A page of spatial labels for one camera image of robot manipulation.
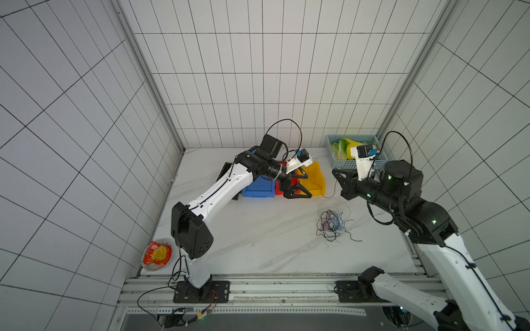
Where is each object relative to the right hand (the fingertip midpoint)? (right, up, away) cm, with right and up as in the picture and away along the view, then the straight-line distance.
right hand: (325, 172), depth 60 cm
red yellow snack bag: (-61, -34, +19) cm, 72 cm away
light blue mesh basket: (+43, +5, +46) cm, 63 cm away
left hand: (-5, -6, +9) cm, 12 cm away
